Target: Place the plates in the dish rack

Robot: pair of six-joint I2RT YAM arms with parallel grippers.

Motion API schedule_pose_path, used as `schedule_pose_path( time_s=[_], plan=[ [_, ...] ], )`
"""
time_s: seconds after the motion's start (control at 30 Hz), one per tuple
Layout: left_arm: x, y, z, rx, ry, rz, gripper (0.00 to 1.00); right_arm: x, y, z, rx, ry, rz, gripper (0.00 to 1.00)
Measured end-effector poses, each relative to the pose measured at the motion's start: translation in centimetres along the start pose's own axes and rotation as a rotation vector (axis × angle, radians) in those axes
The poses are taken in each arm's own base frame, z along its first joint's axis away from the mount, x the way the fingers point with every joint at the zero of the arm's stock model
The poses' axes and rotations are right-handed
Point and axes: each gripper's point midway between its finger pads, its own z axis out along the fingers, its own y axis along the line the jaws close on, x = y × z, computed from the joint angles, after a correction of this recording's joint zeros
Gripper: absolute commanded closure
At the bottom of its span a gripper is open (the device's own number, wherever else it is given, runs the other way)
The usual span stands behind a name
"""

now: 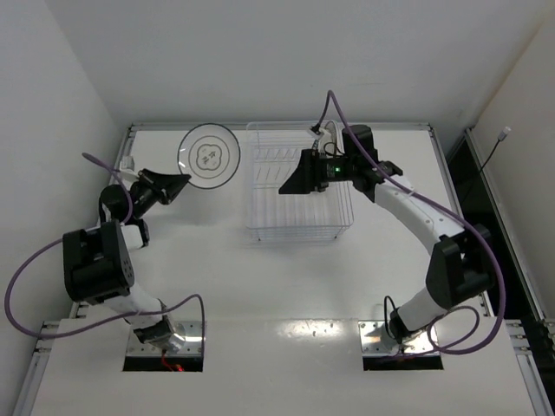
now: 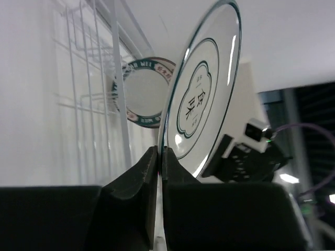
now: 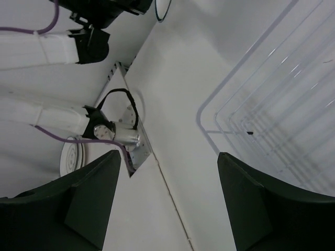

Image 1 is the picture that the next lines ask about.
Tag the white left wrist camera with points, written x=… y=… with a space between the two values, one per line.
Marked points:
x=127 y=169

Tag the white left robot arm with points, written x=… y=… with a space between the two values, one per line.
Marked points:
x=97 y=266

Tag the white wire dish rack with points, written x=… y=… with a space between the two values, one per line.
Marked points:
x=272 y=153

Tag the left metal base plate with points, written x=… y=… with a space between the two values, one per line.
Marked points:
x=187 y=342

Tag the white plate orange sunburst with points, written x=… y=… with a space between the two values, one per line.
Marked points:
x=333 y=130

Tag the white plate teal rim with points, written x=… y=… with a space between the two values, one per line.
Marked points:
x=210 y=154

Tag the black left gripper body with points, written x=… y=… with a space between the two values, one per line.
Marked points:
x=153 y=186

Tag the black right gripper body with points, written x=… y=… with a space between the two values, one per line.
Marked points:
x=310 y=171

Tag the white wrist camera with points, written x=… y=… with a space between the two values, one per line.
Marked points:
x=320 y=136
x=127 y=169

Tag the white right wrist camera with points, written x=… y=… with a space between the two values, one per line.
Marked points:
x=320 y=136

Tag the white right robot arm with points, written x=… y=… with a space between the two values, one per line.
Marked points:
x=462 y=263

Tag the metal base plate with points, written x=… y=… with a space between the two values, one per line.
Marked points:
x=376 y=343
x=187 y=342

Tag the black cable white plug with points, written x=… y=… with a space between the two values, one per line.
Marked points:
x=476 y=177

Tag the aluminium table frame rail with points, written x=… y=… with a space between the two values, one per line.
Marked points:
x=47 y=189

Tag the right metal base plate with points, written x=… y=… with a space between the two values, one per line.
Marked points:
x=376 y=343

